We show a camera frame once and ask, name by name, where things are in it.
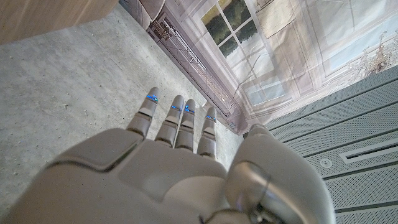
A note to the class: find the printed window backdrop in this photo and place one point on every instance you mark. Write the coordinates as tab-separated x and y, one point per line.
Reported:
280	46

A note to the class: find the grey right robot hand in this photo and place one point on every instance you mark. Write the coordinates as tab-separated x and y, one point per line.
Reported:
140	180

